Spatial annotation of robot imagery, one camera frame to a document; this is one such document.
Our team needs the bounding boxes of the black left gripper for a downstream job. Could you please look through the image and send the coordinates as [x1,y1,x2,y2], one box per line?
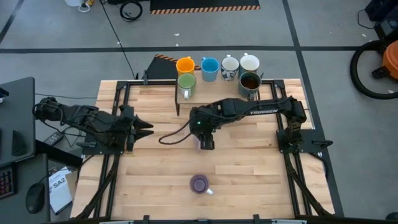
[119,105,155,152]

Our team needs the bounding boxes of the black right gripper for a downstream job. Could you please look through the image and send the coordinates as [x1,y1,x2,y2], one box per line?
[188,101,223,151]

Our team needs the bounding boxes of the green mug white handle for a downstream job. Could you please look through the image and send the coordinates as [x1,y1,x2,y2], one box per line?
[177,73,197,100]

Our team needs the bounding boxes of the dark teal mug brown interior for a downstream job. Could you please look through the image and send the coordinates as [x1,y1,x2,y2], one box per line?
[238,71,262,100]

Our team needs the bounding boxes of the light blue mug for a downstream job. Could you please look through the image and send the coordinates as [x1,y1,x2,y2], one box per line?
[200,57,220,83]

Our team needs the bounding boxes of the yellow mug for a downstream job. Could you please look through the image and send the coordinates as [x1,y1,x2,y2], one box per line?
[175,57,196,77]

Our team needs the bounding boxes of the white mug blue leaf pattern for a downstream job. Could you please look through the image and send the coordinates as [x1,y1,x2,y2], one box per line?
[220,55,240,82]

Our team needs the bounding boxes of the purple and white mug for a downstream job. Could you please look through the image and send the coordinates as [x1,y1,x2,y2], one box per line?
[189,173,215,196]

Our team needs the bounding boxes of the wooden shelf black legs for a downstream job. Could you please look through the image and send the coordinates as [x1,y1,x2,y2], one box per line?
[174,70,261,116]

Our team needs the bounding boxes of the small black striped-edge floor mat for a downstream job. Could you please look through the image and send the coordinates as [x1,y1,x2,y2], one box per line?
[145,54,201,80]

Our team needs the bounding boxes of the black power adapter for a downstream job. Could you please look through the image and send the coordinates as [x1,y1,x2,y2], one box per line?
[43,131,65,146]

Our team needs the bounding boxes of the white printed paper sheet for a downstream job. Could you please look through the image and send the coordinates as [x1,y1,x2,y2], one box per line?
[48,166,73,215]

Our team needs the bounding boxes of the dark grey desk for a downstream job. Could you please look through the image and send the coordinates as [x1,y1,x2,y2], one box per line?
[0,76,83,224]

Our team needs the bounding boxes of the black computer mouse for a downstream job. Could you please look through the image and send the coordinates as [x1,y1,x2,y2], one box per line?
[25,182,46,215]

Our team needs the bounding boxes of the large black striped-edge floor mat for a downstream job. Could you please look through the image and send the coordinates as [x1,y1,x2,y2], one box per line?
[149,0,261,16]

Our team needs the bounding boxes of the black keyboard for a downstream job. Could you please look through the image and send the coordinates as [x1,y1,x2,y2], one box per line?
[0,166,16,200]

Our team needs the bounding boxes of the orange vacuum cleaner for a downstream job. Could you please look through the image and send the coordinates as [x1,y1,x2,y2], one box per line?
[381,39,398,80]

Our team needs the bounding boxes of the black equipment case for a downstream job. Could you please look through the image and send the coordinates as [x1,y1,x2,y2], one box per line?
[357,0,398,40]

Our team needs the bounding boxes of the braided black arm cable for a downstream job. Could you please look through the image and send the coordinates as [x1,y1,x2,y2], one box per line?
[158,119,192,146]

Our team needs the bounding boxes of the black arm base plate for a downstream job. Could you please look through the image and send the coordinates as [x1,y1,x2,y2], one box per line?
[276,129,333,154]
[77,130,127,156]

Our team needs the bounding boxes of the black metal table frame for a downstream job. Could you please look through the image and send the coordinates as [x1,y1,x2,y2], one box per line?
[74,79,335,224]

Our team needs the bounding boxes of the black floor cable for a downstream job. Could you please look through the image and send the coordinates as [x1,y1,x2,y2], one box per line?
[99,0,137,80]

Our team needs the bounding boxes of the coiled black cable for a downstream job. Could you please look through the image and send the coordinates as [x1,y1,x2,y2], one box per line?
[119,0,144,22]

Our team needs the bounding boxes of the black vacuum hose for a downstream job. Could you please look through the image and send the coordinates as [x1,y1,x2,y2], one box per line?
[349,39,398,100]

